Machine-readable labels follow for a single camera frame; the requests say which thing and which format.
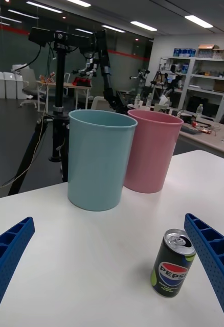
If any silver and black robot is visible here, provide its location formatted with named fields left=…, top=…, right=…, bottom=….
left=72, top=57, right=97, bottom=79

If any white-legged wooden table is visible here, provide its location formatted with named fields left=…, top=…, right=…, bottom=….
left=36, top=80, right=92, bottom=111

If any cluttered grey desk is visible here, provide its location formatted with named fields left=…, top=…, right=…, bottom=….
left=178, top=117, right=224, bottom=162

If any black camera tripod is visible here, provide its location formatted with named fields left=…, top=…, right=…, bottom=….
left=7, top=27, right=97, bottom=196

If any white shelving unit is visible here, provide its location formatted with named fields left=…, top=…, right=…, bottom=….
left=158, top=56, right=224, bottom=123

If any pink plastic bin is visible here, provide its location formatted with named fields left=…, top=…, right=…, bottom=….
left=123, top=109, right=184, bottom=194

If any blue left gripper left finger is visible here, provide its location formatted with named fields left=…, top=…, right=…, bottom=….
left=0, top=216, right=35, bottom=327

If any grey office chair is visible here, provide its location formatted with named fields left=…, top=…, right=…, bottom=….
left=19, top=66, right=45, bottom=109

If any clear plastic bottle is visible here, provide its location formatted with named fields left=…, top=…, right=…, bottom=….
left=195, top=103, right=204, bottom=121

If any black keyboard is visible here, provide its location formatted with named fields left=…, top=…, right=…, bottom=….
left=180, top=125, right=203, bottom=135

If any pale blue plastic bin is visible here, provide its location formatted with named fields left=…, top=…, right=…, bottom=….
left=66, top=109, right=138, bottom=212

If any cardboard box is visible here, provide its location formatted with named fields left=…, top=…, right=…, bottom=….
left=197, top=44, right=224, bottom=60

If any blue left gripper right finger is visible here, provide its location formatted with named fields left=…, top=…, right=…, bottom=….
left=184, top=213, right=224, bottom=327

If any black drink can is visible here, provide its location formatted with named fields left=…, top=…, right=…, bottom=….
left=150, top=228, right=196, bottom=299

